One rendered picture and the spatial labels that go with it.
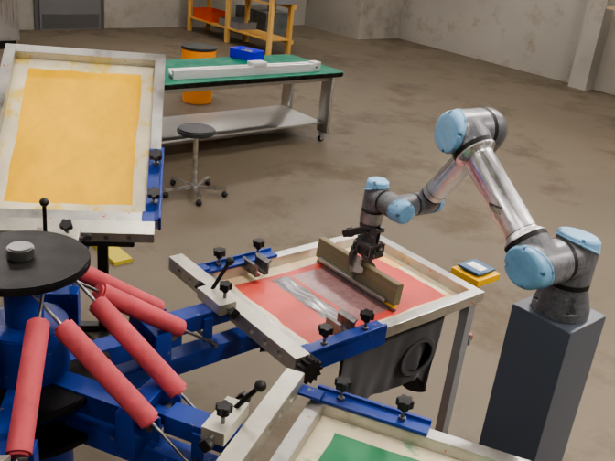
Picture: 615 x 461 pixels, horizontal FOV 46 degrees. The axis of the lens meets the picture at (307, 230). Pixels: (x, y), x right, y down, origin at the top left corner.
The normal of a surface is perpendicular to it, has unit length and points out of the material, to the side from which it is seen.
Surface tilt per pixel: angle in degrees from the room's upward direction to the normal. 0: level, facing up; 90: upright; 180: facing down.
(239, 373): 0
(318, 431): 0
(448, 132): 85
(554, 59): 90
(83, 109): 32
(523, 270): 94
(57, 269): 0
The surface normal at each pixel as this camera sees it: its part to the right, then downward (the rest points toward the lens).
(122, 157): 0.16, -0.55
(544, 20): -0.77, 0.18
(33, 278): 0.10, -0.91
